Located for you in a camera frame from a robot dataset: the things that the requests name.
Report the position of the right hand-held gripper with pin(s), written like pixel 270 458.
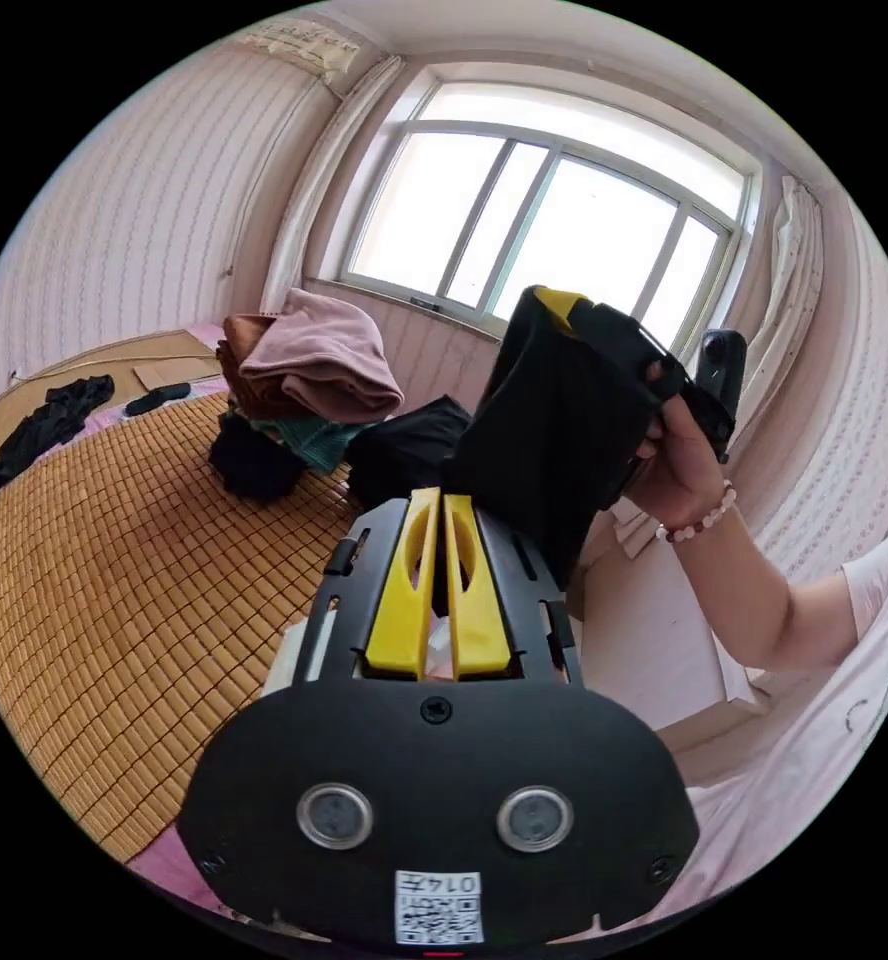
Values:
pixel 688 390

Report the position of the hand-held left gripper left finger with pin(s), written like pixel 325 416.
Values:
pixel 397 615

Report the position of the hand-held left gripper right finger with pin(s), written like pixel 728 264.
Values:
pixel 475 622

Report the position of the black short-sleeve shirt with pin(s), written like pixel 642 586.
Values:
pixel 556 420

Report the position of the person's right forearm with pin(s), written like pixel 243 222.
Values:
pixel 759 592

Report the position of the person's right hand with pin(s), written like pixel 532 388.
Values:
pixel 680 469

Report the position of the window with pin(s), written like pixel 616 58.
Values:
pixel 556 217

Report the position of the white curtain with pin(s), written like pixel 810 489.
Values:
pixel 324 180
pixel 789 300

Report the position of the pile of clothes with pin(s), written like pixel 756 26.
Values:
pixel 316 375

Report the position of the bed with woven mat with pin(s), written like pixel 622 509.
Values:
pixel 136 585

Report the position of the small black oblong object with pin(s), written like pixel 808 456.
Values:
pixel 157 398

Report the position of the flat cardboard sheet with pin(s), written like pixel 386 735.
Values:
pixel 178 373

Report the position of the person's body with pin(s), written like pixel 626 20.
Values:
pixel 826 735

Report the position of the crumpled black garment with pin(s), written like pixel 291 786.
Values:
pixel 35 435

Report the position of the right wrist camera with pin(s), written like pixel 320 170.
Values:
pixel 723 367

